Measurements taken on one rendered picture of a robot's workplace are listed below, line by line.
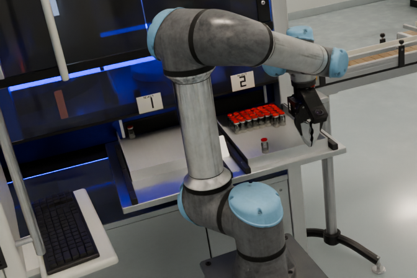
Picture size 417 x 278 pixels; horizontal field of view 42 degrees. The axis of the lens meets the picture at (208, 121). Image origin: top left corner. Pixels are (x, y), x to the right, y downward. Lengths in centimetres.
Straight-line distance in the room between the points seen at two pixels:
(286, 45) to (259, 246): 45
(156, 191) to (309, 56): 61
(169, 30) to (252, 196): 41
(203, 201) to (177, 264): 94
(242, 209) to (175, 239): 95
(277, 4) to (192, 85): 82
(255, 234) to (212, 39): 44
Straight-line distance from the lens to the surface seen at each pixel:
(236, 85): 192
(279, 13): 192
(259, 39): 109
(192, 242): 214
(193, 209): 130
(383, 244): 276
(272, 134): 181
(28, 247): 166
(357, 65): 224
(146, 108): 186
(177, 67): 114
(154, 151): 182
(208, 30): 106
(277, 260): 127
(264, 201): 120
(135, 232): 206
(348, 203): 306
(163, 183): 162
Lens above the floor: 165
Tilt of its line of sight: 23 degrees down
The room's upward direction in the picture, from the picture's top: 9 degrees counter-clockwise
